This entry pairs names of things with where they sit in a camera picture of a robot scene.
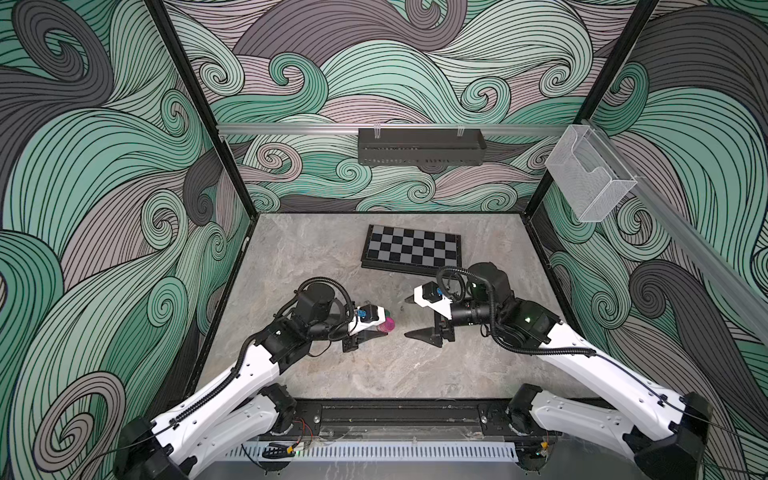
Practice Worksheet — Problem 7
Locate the white ventilated front strip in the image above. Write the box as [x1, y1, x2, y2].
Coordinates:
[220, 441, 519, 465]

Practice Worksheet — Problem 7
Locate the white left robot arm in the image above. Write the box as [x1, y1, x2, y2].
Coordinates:
[113, 277, 393, 479]

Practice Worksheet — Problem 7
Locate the black wall shelf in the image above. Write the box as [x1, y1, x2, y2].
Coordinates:
[357, 127, 487, 170]

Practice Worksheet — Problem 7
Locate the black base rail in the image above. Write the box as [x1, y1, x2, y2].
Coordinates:
[296, 398, 566, 440]

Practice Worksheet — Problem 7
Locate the clear plastic wall bin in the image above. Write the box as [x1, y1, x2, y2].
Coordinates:
[545, 124, 637, 223]

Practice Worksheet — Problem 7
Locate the purple paint jar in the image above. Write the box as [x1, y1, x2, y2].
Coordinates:
[377, 316, 395, 333]

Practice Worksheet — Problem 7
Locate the black white chessboard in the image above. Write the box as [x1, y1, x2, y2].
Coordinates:
[361, 224, 463, 276]

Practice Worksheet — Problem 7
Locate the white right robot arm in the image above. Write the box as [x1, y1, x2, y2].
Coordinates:
[407, 262, 713, 479]

